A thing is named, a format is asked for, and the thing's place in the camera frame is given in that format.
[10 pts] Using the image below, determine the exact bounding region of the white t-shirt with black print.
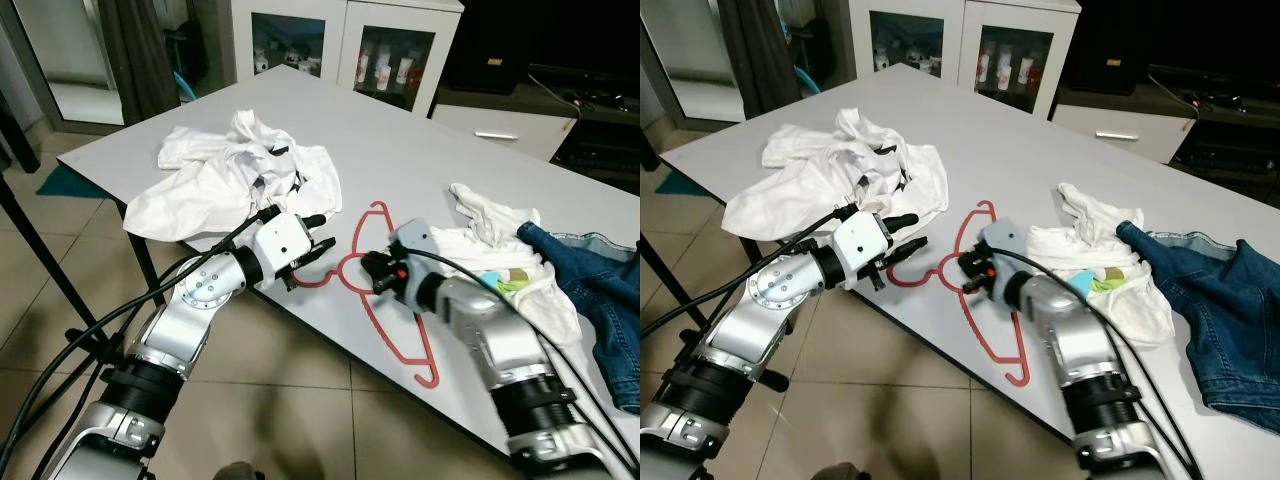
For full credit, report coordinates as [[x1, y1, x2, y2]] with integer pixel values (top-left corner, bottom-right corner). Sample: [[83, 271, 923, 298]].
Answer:
[[123, 110, 343, 244], [722, 108, 949, 241]]

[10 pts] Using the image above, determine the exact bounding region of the red plastic clothes hanger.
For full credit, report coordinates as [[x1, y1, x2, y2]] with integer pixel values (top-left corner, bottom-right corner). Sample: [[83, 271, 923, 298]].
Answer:
[[885, 200, 1031, 388], [290, 200, 441, 386]]

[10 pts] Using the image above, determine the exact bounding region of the blue denim jacket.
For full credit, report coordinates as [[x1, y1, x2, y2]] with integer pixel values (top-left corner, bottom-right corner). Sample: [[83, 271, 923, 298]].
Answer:
[[1115, 220, 1280, 436], [517, 222, 641, 413]]

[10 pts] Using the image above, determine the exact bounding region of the black table leg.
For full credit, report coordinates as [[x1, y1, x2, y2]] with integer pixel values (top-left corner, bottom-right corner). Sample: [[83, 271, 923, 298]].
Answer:
[[120, 205, 161, 306]]

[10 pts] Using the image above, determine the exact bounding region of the white glass-door cabinet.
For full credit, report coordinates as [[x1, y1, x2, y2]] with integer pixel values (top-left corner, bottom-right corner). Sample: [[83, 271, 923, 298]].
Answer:
[[848, 0, 1083, 119], [230, 0, 466, 116]]

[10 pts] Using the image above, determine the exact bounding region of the white drawer unit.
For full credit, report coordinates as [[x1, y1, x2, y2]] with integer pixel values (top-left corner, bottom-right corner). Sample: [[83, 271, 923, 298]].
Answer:
[[1050, 100, 1196, 166], [430, 100, 579, 163]]

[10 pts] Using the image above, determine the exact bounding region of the metal clothes rack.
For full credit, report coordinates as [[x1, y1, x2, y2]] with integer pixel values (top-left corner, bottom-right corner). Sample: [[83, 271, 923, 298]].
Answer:
[[0, 175, 126, 366], [640, 235, 791, 391]]

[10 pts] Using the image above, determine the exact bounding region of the dark brown curtain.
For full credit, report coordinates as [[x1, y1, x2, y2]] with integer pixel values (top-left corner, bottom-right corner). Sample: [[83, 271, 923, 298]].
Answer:
[[718, 0, 801, 121], [97, 0, 181, 126]]

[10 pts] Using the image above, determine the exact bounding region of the teal floor mat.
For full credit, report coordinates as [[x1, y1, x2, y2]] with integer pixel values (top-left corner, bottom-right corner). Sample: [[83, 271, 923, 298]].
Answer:
[[655, 168, 716, 196], [38, 165, 111, 199]]

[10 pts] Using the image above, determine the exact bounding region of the dark television bench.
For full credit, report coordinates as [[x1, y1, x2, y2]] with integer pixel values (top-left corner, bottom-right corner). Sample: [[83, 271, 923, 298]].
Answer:
[[1050, 65, 1280, 196], [430, 65, 641, 196]]

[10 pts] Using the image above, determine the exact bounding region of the black speaker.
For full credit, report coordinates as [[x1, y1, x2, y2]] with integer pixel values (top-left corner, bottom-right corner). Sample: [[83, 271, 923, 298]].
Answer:
[[1060, 0, 1151, 96], [443, 0, 533, 96]]

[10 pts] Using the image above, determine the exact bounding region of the glass sliding door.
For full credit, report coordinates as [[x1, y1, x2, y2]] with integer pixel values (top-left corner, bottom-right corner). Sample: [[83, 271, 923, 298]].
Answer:
[[645, 0, 851, 126], [10, 0, 236, 131]]

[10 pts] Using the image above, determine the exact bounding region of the black television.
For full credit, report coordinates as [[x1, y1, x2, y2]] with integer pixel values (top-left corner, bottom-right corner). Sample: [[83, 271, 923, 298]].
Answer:
[[525, 0, 641, 81], [1145, 0, 1280, 86]]

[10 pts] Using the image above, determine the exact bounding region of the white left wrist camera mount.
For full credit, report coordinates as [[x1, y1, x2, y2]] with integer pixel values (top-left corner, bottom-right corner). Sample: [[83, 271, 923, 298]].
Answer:
[[250, 212, 313, 291], [830, 212, 893, 289]]

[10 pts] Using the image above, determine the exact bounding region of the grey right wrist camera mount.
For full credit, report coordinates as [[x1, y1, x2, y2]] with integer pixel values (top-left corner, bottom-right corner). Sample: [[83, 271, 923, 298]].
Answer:
[[978, 220, 1029, 263], [388, 220, 436, 263]]

